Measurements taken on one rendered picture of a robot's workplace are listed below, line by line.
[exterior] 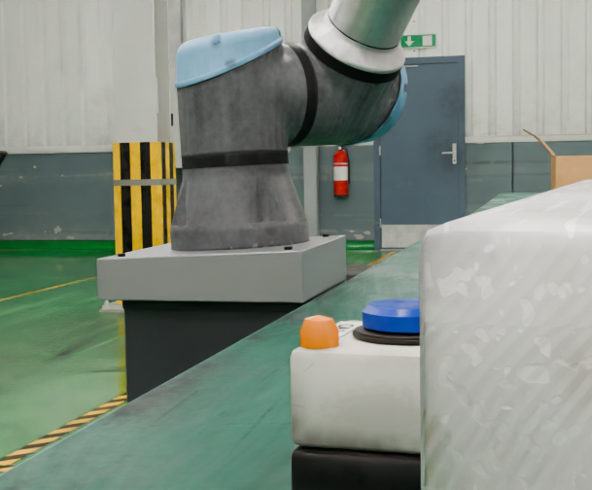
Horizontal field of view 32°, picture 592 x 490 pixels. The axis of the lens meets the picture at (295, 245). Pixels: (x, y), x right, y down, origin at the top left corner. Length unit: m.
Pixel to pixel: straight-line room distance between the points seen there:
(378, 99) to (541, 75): 10.41
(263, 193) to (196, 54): 0.16
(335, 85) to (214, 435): 0.69
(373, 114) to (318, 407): 0.82
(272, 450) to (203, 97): 0.66
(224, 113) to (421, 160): 10.49
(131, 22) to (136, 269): 5.95
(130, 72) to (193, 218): 5.86
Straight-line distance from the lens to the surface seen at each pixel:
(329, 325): 0.40
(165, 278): 1.04
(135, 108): 6.91
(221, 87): 1.09
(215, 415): 0.56
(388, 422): 0.39
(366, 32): 1.14
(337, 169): 11.56
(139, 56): 6.92
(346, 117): 1.17
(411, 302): 0.42
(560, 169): 2.68
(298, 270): 1.00
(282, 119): 1.12
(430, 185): 11.55
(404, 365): 0.39
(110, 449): 0.50
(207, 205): 1.09
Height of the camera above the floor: 0.91
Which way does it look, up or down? 4 degrees down
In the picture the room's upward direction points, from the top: 1 degrees counter-clockwise
